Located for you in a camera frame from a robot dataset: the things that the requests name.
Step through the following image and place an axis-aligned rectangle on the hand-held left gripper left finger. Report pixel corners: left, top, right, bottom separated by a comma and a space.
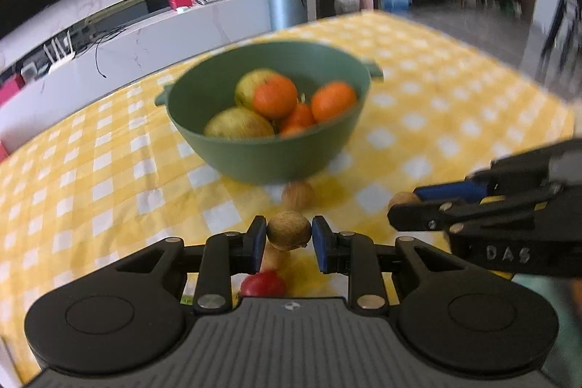
115, 215, 268, 316

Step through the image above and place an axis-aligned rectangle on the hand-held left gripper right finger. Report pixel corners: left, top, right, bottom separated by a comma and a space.
311, 214, 491, 317

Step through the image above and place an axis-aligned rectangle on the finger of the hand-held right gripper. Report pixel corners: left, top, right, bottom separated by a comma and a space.
386, 183, 563, 233
413, 144, 554, 203

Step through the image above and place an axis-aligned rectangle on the green plastic bowl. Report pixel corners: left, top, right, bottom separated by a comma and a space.
154, 40, 385, 185

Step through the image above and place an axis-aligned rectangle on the red cherry tomato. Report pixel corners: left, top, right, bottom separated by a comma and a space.
239, 271, 287, 298

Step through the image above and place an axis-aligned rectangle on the teal cloth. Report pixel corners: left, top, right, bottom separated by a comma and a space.
511, 273, 582, 388

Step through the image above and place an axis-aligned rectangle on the yellow checkered tablecloth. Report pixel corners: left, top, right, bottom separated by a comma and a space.
0, 11, 579, 376

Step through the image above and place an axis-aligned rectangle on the dark chair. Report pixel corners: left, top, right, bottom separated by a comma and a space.
538, 0, 582, 89

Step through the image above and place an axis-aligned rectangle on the grey-blue trash can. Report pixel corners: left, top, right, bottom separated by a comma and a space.
266, 0, 308, 32

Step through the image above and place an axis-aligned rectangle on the white router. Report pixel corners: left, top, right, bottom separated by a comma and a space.
43, 31, 76, 67

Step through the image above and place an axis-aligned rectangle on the pink rectangular box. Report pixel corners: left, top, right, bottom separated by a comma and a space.
0, 74, 26, 108

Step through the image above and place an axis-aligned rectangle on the black cable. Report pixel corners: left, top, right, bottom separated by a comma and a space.
93, 24, 129, 80

